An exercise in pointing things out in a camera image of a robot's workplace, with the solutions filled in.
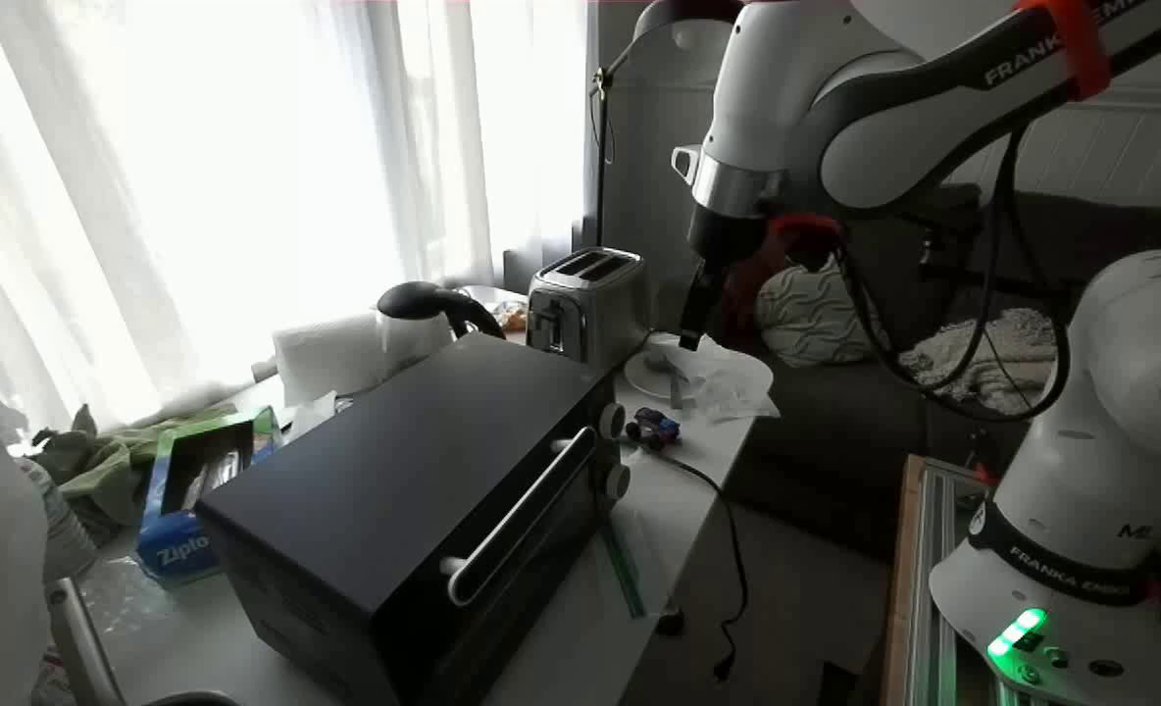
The white sheer curtain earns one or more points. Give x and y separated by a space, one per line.
213 168

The blue Ziploc box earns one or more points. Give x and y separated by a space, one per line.
175 536

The silver two-slot toaster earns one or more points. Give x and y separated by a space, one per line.
591 306

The red cushion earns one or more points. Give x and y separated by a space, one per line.
803 235

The white patterned pillow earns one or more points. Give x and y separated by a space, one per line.
808 319

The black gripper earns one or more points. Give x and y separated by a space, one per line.
726 240

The wooden frame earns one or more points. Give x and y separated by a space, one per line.
913 572

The long green strip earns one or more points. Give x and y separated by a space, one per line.
622 566

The white kettle with black lid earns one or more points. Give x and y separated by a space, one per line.
417 316

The white crumpled cloth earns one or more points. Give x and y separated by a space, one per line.
704 375

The dark grey sofa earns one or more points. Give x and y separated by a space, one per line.
842 417

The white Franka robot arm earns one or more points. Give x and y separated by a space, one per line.
1131 431

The white foam block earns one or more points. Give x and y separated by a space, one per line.
327 354

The beige blanket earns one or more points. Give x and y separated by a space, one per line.
1006 354

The black toaster oven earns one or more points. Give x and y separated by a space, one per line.
384 510

